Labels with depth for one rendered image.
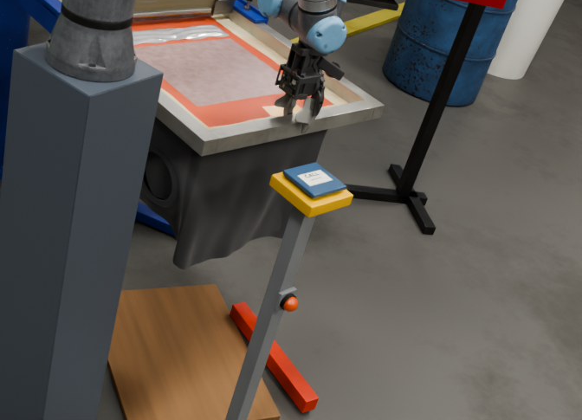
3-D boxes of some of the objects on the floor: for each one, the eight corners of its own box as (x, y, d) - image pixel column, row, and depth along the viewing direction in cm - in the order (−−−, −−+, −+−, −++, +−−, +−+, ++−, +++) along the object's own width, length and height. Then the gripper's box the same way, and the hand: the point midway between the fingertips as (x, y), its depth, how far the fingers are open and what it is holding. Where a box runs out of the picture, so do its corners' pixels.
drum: (494, 99, 508) (557, -46, 460) (441, 115, 465) (504, -42, 418) (417, 54, 537) (469, -86, 489) (360, 67, 495) (411, -86, 447)
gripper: (279, 33, 181) (256, 117, 192) (317, 58, 174) (291, 144, 186) (307, 30, 187) (283, 112, 198) (345, 54, 180) (318, 138, 191)
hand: (297, 121), depth 193 cm, fingers open, 5 cm apart
